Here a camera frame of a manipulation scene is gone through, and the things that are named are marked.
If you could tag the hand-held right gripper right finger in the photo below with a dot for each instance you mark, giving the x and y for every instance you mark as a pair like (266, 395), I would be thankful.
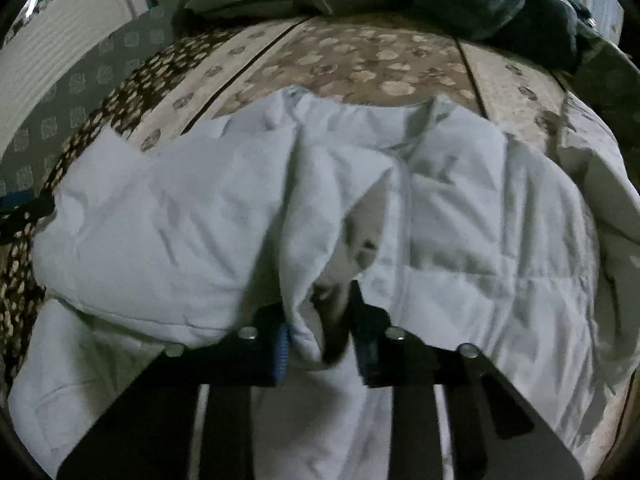
(370, 355)

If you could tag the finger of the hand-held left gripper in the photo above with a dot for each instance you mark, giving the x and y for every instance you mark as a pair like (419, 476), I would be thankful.
(22, 217)

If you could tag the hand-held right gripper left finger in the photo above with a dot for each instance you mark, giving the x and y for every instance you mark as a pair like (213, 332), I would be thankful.
(281, 356)

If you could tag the white puffer jacket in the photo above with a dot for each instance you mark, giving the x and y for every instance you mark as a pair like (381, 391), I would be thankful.
(200, 210)

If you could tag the white ribbed wardrobe door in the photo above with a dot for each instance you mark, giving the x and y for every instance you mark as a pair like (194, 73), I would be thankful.
(60, 45)

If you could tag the floral patterned blanket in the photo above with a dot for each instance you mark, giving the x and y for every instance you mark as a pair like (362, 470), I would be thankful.
(360, 60)

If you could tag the dark puffer jacket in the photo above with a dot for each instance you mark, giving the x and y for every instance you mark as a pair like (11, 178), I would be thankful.
(550, 25)

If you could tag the grey patterned bed frame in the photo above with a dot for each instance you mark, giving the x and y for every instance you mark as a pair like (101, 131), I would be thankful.
(100, 75)

